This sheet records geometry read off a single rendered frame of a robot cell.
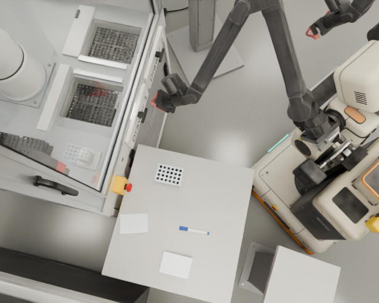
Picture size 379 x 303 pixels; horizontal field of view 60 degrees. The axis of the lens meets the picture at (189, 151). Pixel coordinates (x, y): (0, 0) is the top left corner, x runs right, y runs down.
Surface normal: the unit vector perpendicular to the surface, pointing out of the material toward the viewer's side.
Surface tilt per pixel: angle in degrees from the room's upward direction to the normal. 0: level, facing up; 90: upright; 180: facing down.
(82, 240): 0
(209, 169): 0
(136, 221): 0
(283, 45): 57
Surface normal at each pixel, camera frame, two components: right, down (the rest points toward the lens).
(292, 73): -0.29, 0.62
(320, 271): -0.02, -0.25
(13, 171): 0.97, 0.21
